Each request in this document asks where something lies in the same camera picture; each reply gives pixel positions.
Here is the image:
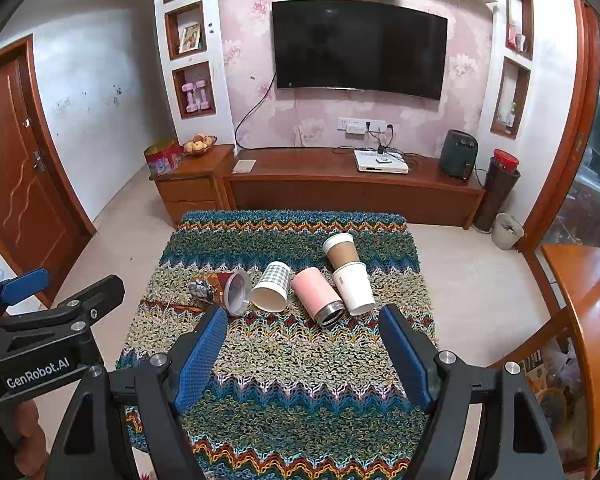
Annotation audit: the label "white set-top box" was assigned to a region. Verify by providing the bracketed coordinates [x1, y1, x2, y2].
[353, 150, 410, 174]

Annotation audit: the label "black flat television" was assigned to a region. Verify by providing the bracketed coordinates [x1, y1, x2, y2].
[272, 0, 448, 101]

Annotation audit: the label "black tv cable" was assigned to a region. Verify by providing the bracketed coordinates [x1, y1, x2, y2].
[232, 72, 278, 151]

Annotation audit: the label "small wooden drawer cabinet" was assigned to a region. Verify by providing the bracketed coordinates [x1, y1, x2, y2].
[150, 144, 235, 226]

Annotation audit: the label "white card on cabinet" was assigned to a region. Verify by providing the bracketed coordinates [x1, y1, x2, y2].
[232, 159, 257, 174]

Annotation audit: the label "white patterned paper cup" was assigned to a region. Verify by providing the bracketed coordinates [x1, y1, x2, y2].
[250, 261, 291, 313]

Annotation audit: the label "dark tall basket red lid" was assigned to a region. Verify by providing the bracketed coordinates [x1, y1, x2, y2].
[472, 148, 520, 233]

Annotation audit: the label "framed photo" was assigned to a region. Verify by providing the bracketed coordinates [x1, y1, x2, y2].
[178, 23, 201, 54]

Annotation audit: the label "fruit bowl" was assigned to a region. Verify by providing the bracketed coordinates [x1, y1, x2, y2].
[182, 133, 218, 157]

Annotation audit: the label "wooden side table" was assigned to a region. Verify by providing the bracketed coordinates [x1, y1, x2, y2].
[492, 244, 600, 479]

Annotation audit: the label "wooden tv cabinet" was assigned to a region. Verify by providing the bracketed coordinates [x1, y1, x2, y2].
[223, 148, 483, 230]

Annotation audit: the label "brown sleeve paper cup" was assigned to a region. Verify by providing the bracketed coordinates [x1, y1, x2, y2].
[323, 233, 360, 270]

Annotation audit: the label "white waste bin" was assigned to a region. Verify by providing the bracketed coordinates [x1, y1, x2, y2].
[491, 212, 524, 250]

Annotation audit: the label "red tin box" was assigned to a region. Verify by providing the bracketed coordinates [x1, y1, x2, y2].
[144, 140, 182, 177]

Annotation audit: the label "pink steel tumbler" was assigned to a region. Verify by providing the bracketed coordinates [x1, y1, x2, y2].
[291, 268, 346, 328]

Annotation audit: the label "brown wooden door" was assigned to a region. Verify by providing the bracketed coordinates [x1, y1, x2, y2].
[0, 35, 95, 308]

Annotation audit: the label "pink dumbbells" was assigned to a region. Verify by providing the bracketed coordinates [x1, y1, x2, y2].
[181, 79, 211, 114]

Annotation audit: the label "colourful knitted table cloth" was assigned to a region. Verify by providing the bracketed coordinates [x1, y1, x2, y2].
[117, 210, 434, 479]

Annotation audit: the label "white wall power strip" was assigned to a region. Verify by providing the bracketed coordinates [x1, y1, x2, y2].
[337, 117, 387, 136]

